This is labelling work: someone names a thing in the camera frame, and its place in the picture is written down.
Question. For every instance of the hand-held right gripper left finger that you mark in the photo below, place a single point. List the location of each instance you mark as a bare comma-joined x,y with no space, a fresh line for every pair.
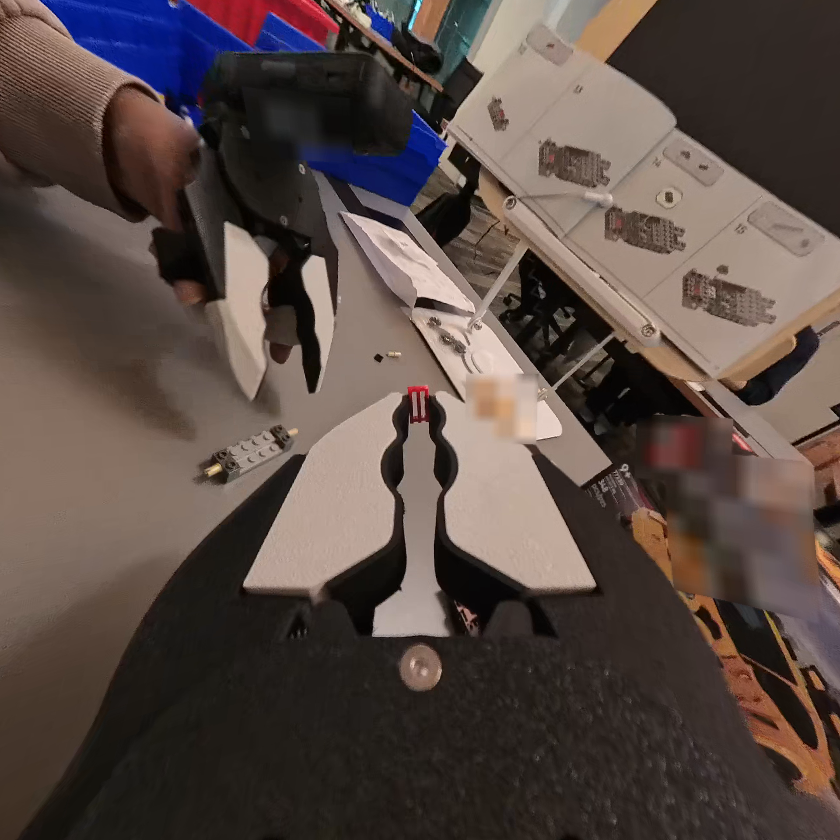
328,512

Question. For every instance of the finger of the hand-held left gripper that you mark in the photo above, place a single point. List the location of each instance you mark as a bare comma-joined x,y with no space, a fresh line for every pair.
325,295
243,308

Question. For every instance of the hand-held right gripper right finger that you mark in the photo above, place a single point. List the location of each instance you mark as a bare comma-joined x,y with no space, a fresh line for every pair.
512,518

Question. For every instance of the grey axle brick assembly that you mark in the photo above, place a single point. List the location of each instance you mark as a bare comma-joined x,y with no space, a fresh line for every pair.
253,453

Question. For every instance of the small red grille tile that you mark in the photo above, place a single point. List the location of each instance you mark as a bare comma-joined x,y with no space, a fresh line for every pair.
418,403

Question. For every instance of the brick building instruction booklet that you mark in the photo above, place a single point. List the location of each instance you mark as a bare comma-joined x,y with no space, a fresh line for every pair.
590,111

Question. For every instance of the person's left forearm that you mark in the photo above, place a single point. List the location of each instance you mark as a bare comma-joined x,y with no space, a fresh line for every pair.
52,98

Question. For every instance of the wood-edged office desk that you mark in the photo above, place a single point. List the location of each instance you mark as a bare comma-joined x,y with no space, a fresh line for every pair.
394,56

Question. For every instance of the person's left hand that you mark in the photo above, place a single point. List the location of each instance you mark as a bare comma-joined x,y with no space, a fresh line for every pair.
151,157

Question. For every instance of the printed white paper bag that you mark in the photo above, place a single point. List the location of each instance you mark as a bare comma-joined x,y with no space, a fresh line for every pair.
400,262

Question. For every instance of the clear plastic parts bag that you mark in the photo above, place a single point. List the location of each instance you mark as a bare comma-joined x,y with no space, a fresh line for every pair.
449,338

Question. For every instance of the black backpack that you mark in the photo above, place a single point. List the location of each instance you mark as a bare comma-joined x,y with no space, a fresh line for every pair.
449,216

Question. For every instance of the red plastic bin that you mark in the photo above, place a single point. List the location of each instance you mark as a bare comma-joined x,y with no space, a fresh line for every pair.
223,13

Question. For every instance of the black bag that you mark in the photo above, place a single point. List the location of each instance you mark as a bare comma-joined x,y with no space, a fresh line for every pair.
417,49

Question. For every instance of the black toy car box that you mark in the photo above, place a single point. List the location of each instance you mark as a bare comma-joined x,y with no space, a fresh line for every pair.
754,689

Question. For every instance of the dark backdrop board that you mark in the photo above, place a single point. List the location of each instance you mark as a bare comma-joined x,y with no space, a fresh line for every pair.
754,79

